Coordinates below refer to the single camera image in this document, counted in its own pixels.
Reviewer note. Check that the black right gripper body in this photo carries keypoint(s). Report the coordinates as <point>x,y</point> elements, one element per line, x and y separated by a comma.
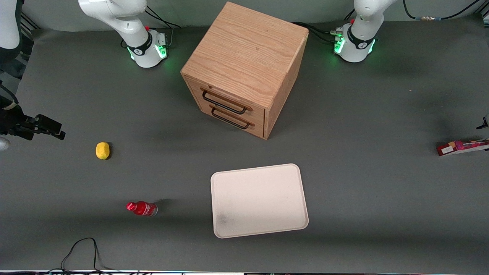
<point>11,121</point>

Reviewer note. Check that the red cookie box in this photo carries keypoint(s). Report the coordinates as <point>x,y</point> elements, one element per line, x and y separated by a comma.
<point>464,147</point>

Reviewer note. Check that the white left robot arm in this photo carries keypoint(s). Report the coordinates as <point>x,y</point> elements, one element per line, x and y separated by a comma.
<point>363,46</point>

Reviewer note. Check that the white rectangular tray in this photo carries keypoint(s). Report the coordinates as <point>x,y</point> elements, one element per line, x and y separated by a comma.
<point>258,200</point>

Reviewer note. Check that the yellow lemon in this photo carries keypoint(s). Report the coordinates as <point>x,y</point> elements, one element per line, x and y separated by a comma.
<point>102,151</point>

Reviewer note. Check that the dark grey table mat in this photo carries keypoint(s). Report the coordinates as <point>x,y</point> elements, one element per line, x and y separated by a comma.
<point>382,191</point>

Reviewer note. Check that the red cola bottle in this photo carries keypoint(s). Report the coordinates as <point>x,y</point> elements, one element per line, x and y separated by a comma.
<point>142,209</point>

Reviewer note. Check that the wooden drawer front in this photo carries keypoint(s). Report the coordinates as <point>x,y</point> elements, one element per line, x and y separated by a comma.
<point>258,128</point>
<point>256,110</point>

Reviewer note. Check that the wooden two-drawer cabinet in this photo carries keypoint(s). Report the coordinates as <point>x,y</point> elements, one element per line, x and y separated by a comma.
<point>248,49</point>

